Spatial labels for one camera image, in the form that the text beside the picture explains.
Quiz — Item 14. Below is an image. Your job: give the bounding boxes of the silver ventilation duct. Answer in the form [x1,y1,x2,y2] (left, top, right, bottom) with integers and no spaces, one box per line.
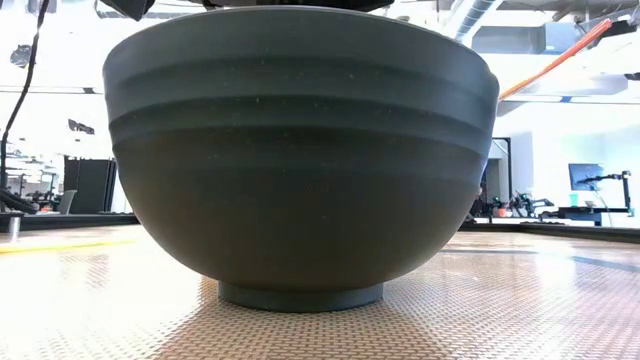
[452,0,501,42]

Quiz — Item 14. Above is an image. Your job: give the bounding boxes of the yellow tape strip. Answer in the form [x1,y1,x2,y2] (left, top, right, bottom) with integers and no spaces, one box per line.
[0,239,136,256]

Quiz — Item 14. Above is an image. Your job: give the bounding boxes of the grey office chair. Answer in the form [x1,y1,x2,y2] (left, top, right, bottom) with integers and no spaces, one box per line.
[57,188,79,216]

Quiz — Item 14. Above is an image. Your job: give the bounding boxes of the black ceiling-hung device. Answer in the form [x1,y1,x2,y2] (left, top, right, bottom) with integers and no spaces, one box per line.
[67,118,96,137]

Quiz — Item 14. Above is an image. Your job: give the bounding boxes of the wall-side computer monitor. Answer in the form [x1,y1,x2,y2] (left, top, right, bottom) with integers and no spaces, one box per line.
[568,163,605,192]

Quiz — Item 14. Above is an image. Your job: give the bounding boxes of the dark desk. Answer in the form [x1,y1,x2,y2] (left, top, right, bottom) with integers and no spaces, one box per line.
[542,205,632,227]

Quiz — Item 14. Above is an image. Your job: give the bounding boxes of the black background robot arms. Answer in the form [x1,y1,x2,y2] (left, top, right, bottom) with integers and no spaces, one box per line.
[508,191,555,219]

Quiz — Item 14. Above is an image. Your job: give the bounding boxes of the dark grey ribbed bowl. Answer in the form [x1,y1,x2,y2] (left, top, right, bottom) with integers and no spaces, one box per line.
[102,5,500,314]

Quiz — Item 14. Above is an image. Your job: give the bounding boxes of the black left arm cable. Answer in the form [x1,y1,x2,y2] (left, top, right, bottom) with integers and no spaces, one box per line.
[0,0,52,201]

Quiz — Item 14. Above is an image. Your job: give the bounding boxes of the black room partition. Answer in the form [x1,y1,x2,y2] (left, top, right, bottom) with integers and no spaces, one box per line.
[63,156,119,215]

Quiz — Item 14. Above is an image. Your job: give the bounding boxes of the person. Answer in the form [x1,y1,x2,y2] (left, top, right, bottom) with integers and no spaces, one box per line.
[469,185,490,219]

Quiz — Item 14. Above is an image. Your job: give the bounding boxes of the black metal station frame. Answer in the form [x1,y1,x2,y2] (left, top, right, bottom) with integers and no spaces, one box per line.
[492,137,513,204]

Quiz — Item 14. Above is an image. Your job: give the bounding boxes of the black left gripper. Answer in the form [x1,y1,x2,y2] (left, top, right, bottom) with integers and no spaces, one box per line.
[199,0,396,14]

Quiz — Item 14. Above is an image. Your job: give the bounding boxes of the fork with orange-red handle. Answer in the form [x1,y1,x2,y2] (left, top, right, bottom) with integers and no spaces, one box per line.
[498,18,614,102]

